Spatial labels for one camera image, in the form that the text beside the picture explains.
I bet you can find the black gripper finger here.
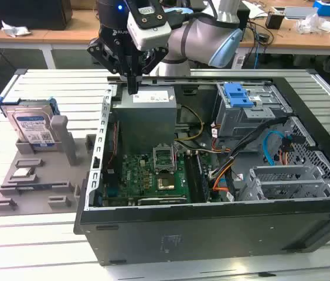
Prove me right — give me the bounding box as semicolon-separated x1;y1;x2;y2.
132;46;170;95
87;37;134;95

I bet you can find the hard disk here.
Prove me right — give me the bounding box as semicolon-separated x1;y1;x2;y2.
0;98;62;152

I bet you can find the blue data wire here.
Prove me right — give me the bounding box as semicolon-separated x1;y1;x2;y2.
263;130;287;166

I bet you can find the orange power wire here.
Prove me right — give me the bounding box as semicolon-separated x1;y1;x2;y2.
278;142;294;166

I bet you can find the metal disk bay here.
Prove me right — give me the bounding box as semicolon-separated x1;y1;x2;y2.
239;165;330;202

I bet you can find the wooden desk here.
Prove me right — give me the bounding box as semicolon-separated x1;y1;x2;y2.
239;0;330;68
0;8;103;70

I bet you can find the grey power supply unit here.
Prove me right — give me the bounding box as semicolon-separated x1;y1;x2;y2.
111;87;178;150

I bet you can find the large black box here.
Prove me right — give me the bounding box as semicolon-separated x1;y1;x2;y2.
0;0;73;31

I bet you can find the crumpled white paper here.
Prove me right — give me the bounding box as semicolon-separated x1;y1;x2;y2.
1;20;32;38

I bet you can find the metal socket cover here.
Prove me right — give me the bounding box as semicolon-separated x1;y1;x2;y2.
152;145;178;173

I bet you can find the blue plastic latch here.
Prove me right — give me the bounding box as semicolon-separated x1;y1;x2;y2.
224;83;255;108

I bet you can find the black speaker box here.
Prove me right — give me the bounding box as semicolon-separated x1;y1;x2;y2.
236;7;251;42

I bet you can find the metal optical drive cage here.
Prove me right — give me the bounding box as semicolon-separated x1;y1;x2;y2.
213;83;294;141

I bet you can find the white paper sheet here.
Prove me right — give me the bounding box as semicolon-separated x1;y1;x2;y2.
242;0;267;20

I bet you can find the green motherboard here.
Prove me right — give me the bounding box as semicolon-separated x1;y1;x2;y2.
101;151;212;206

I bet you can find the black RAM slot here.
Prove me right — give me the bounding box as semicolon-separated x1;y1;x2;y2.
183;150;201;204

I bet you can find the CPU socket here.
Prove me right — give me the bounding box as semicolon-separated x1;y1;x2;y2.
156;175;176;191

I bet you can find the grey parts rack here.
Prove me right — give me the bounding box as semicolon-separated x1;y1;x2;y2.
0;115;98;217

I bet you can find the silver CPU chip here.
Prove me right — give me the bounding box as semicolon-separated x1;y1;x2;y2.
12;167;35;178

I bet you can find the black graphics card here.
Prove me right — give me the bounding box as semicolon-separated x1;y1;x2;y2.
137;196;189;206

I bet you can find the grey tablet device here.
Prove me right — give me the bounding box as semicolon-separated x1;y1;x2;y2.
283;6;319;20

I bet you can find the clear plastic bag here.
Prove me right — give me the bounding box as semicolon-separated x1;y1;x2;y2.
295;13;328;35

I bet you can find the black open PC case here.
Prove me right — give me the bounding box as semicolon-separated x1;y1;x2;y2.
73;75;330;266

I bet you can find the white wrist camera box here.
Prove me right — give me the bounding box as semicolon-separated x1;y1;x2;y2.
126;0;173;51

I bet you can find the yellow wire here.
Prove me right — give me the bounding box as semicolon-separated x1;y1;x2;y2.
175;104;205;142

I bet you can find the hanging blue cable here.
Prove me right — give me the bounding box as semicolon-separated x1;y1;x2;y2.
253;29;262;70

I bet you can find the locking lever wire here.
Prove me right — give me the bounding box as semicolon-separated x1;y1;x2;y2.
172;145;179;172

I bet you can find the black cable bundle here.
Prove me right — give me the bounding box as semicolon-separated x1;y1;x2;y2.
210;116;289;203

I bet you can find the orange wire bundle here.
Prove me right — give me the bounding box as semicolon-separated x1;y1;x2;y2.
210;163;233;194

